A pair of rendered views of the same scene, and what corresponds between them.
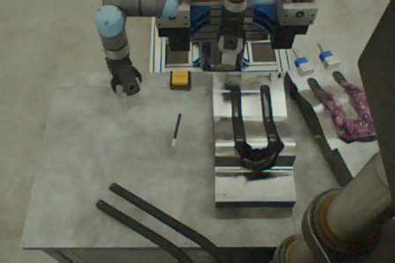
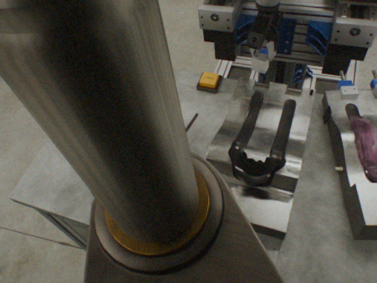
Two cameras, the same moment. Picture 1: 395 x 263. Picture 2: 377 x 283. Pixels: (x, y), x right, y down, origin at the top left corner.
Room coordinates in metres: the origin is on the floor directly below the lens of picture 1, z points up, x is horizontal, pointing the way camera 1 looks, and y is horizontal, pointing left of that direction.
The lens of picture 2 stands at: (0.08, -0.28, 1.76)
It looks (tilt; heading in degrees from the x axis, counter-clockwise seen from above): 55 degrees down; 30
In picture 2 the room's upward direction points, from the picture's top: 12 degrees counter-clockwise
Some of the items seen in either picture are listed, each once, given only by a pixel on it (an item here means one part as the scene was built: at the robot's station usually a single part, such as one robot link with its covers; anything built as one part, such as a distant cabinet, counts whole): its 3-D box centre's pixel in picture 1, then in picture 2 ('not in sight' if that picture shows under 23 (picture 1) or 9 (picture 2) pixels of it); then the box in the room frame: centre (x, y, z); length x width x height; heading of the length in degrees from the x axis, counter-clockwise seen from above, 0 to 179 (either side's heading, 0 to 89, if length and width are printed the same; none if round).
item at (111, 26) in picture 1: (111, 27); not in sight; (0.81, 0.24, 1.25); 0.09 x 0.08 x 0.11; 179
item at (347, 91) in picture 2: (300, 61); (344, 85); (1.01, -0.41, 0.86); 0.13 x 0.05 x 0.05; 17
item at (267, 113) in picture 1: (255, 121); (265, 132); (0.70, -0.20, 0.92); 0.35 x 0.16 x 0.09; 0
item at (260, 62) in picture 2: (230, 46); (265, 54); (1.02, -0.13, 0.93); 0.13 x 0.05 x 0.05; 170
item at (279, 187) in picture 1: (250, 132); (259, 145); (0.68, -0.19, 0.87); 0.50 x 0.26 x 0.14; 0
